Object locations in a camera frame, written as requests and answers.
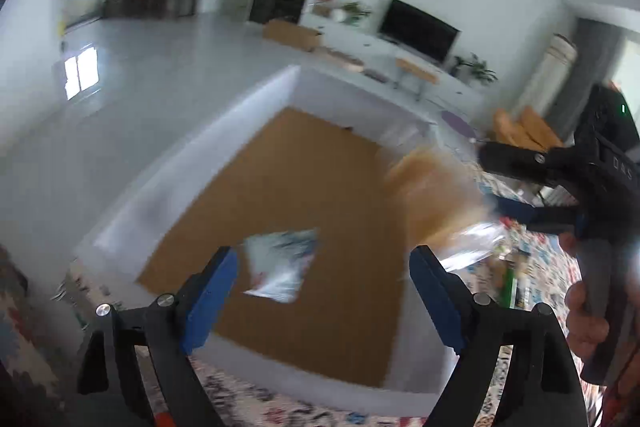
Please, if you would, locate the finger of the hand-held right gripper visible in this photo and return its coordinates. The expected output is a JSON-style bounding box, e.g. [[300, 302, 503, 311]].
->
[[477, 141, 577, 188], [494, 198, 582, 236]]

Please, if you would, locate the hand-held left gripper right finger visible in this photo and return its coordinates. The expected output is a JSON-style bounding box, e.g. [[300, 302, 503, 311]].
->
[[409, 245, 588, 427]]

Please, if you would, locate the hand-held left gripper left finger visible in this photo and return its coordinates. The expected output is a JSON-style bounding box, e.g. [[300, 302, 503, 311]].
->
[[77, 246, 240, 427]]

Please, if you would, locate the silver snack packet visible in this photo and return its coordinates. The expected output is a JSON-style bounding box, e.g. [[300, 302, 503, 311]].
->
[[242, 228, 321, 305]]

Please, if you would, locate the clear plastic packet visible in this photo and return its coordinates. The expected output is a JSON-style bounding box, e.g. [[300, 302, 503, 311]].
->
[[385, 147, 507, 273]]

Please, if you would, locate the white box with brown bottom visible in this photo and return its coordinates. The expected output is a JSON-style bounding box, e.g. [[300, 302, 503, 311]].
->
[[75, 64, 481, 413]]

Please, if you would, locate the person's right hand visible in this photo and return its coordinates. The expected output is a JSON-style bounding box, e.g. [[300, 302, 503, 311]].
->
[[557, 231, 612, 364]]

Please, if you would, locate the orange lounge chair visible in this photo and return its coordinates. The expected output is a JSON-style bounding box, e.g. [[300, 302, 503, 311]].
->
[[492, 106, 564, 152]]

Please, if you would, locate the printed woven blanket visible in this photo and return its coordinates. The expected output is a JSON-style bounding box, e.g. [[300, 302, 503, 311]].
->
[[0, 117, 601, 427]]

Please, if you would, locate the purple round pad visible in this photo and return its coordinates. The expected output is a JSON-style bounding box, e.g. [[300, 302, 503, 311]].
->
[[440, 111, 474, 136]]

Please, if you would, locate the green packet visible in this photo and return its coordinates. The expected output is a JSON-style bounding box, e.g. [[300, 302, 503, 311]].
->
[[502, 257, 531, 309]]

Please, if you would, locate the white standing air conditioner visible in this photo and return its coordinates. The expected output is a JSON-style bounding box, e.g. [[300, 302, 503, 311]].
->
[[515, 34, 579, 130]]

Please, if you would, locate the large green potted plant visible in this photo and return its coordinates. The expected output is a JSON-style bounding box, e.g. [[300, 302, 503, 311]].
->
[[452, 53, 499, 86]]

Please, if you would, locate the grey curtain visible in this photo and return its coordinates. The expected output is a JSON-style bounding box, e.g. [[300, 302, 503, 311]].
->
[[550, 17, 627, 142]]

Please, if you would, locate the wooden stool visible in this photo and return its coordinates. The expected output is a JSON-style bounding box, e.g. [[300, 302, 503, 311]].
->
[[395, 57, 441, 100]]

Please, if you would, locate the black flat television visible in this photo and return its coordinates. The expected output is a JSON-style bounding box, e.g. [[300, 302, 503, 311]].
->
[[378, 0, 460, 64]]

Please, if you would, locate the white television cabinet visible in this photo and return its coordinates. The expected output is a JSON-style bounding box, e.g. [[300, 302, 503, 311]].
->
[[300, 14, 493, 108]]

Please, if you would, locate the leafy plant in white pot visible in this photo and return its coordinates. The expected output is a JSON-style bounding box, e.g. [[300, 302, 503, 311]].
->
[[342, 2, 374, 26]]

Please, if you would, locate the brown cardboard box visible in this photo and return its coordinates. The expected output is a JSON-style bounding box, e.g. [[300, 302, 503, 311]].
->
[[263, 19, 324, 53]]

